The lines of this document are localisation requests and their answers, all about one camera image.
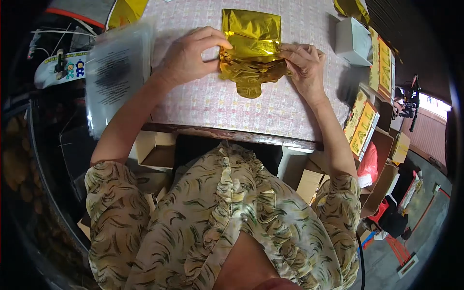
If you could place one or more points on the person's right hand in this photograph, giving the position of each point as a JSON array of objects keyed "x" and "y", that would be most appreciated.
[{"x": 308, "y": 74}]

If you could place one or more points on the person's left hand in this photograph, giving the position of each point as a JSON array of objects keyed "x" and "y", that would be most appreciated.
[{"x": 185, "y": 60}]

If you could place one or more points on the person's right thumb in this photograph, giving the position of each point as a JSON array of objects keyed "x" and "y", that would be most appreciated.
[{"x": 292, "y": 65}]

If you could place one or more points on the person's left thumb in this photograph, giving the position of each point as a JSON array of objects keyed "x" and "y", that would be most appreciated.
[{"x": 210, "y": 66}]

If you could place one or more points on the person's left index finger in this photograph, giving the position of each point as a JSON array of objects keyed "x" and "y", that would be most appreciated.
[{"x": 215, "y": 39}]

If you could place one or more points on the person's right fingers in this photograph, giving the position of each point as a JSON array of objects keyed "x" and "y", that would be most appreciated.
[{"x": 316, "y": 53}]

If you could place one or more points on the person's right index finger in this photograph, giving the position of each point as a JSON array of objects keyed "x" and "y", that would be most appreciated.
[{"x": 293, "y": 49}]

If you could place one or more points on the gold foil balloon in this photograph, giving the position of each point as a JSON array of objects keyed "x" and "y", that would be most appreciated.
[{"x": 252, "y": 54}]

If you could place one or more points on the white cardboard box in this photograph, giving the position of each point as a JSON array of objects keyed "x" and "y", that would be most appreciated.
[{"x": 351, "y": 41}]

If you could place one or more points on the pink checked tablecloth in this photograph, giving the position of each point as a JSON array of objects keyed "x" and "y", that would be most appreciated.
[{"x": 232, "y": 108}]

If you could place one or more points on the crumpled gold foil sheet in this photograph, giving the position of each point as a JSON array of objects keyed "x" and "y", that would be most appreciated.
[
  {"x": 353, "y": 9},
  {"x": 125, "y": 12}
]

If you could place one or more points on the stack of gold letter packets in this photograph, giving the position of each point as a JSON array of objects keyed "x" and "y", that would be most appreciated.
[
  {"x": 362, "y": 127},
  {"x": 384, "y": 65}
]

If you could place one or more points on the wooden table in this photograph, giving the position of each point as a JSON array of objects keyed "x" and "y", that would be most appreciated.
[{"x": 232, "y": 134}]

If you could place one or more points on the stack of clear plastic bags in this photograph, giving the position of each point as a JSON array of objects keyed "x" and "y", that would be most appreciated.
[{"x": 116, "y": 76}]

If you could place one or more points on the small open cardboard box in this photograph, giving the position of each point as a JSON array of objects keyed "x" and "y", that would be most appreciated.
[{"x": 156, "y": 148}]

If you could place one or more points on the red plastic bag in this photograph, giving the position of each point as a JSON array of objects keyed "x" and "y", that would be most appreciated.
[{"x": 369, "y": 165}]

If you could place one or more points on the small yellow carton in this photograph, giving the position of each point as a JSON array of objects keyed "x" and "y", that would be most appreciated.
[{"x": 400, "y": 148}]

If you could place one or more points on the large open cardboard box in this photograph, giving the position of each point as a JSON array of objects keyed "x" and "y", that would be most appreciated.
[{"x": 380, "y": 174}]

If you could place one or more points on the white sign with cartoon figures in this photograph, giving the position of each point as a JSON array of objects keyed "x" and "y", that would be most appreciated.
[{"x": 69, "y": 69}]

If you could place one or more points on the person's body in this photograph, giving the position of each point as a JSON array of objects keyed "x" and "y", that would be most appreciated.
[{"x": 203, "y": 224}]

